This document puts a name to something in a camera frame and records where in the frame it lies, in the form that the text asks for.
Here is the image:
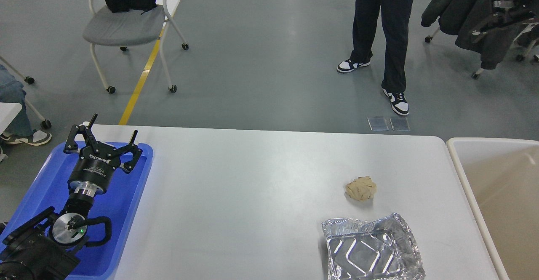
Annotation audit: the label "white side table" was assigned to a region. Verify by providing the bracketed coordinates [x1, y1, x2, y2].
[0, 103, 22, 133]

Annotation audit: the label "beige plastic bin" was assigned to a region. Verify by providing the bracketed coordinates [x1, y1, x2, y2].
[446, 138, 539, 280]

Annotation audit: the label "dark coats on rack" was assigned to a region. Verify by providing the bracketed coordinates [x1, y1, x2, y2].
[420, 0, 538, 70]

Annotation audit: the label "floor plate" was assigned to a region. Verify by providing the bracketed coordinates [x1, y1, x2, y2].
[390, 116, 411, 131]
[367, 116, 389, 131]

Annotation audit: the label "person in black clothes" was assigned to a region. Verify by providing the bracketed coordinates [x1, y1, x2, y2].
[337, 0, 414, 117]

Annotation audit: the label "left floor plate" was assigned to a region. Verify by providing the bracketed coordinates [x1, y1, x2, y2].
[367, 116, 389, 131]

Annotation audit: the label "aluminium foil tray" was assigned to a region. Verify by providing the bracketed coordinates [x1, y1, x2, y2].
[321, 213, 426, 280]

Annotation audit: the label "blue plastic tray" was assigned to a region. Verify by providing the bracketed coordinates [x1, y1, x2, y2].
[1, 143, 154, 280]

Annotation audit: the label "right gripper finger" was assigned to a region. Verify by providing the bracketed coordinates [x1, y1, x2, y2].
[491, 0, 537, 21]
[470, 17, 520, 43]

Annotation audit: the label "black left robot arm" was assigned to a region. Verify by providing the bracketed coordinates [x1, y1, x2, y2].
[1, 119, 143, 280]

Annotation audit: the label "chair leg with castors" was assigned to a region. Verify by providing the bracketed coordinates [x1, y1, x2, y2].
[0, 56, 52, 130]

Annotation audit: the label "right floor plate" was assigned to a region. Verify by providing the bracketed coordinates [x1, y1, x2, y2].
[390, 116, 411, 131]

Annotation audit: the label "grey white rolling chair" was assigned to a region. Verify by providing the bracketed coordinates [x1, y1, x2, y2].
[83, 0, 190, 94]

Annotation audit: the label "seated person in jeans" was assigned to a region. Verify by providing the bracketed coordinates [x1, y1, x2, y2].
[0, 65, 52, 146]

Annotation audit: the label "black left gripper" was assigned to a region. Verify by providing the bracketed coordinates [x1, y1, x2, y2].
[63, 115, 142, 196]

